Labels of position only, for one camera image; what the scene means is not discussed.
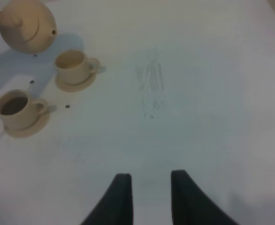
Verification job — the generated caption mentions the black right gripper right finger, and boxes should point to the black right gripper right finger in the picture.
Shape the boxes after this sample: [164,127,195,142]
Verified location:
[171,170,237,225]

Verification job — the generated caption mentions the beige far teacup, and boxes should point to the beige far teacup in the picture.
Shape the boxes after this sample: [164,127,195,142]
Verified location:
[54,49,101,85]

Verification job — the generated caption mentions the beige teapot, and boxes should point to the beige teapot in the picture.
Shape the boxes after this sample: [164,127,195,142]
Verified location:
[0,0,57,54]

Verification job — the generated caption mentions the beige near teacup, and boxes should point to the beige near teacup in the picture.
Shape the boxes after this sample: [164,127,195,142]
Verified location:
[0,90,48,131]

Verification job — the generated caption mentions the beige far saucer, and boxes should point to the beige far saucer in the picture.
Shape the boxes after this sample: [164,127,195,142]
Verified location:
[55,72,96,92]

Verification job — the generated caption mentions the beige teacup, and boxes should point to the beige teacup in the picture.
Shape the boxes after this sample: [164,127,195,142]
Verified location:
[54,49,101,85]
[0,90,48,131]

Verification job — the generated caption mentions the beige near saucer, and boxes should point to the beige near saucer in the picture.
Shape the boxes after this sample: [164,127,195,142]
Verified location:
[3,111,50,138]

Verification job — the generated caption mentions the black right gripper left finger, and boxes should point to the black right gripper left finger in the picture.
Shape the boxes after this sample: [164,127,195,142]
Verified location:
[82,173,134,225]

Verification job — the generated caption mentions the beige saucer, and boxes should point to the beige saucer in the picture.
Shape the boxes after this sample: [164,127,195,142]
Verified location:
[3,111,50,138]
[55,72,96,92]

